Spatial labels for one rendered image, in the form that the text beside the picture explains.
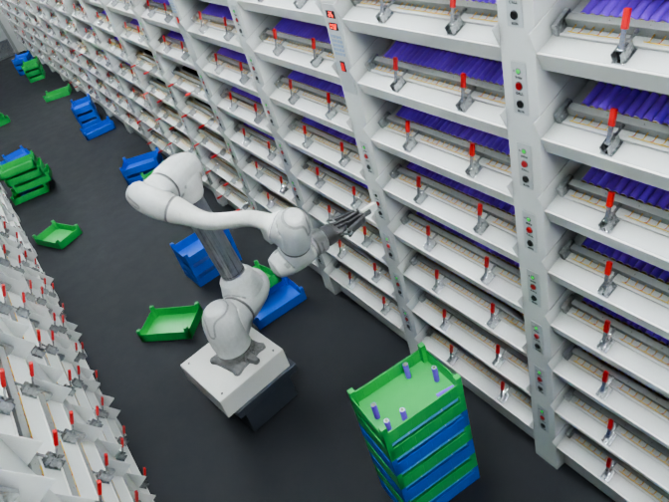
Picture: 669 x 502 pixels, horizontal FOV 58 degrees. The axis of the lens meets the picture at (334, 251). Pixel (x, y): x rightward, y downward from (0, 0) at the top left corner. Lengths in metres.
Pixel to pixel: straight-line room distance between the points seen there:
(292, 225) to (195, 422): 1.32
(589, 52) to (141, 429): 2.42
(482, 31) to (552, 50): 0.21
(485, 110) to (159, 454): 2.02
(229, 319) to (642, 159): 1.62
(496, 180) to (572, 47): 0.46
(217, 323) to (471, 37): 1.46
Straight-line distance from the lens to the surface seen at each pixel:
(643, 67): 1.23
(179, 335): 3.29
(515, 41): 1.38
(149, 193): 2.20
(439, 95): 1.69
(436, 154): 1.81
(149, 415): 3.04
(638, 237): 1.45
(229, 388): 2.50
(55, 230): 4.99
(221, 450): 2.73
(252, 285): 2.52
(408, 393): 2.00
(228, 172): 3.84
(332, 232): 2.06
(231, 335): 2.44
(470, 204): 1.87
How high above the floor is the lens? 2.03
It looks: 36 degrees down
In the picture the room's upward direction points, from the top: 18 degrees counter-clockwise
